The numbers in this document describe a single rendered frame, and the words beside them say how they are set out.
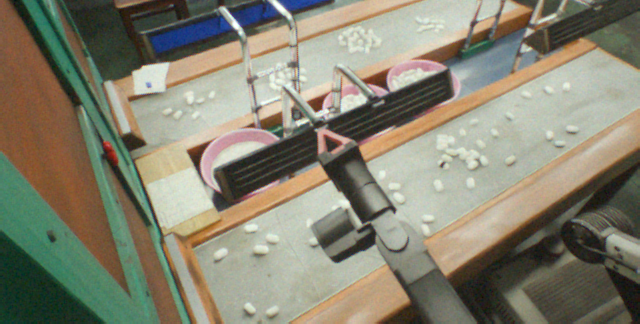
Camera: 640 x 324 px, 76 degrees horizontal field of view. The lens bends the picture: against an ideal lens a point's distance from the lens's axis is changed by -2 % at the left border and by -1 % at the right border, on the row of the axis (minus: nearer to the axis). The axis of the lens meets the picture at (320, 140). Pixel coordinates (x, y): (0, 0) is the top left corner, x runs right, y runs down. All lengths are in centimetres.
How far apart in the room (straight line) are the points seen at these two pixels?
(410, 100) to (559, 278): 84
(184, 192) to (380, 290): 60
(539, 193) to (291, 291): 76
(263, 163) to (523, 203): 77
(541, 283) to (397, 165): 60
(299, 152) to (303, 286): 37
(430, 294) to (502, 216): 71
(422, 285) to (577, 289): 106
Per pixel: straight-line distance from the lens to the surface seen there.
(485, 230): 121
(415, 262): 58
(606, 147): 159
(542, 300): 152
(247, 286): 110
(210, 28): 129
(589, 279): 163
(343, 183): 65
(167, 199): 124
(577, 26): 146
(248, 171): 84
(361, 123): 93
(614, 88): 190
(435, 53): 178
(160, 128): 150
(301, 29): 182
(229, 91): 157
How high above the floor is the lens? 174
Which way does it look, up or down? 48 degrees down
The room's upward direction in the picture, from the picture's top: straight up
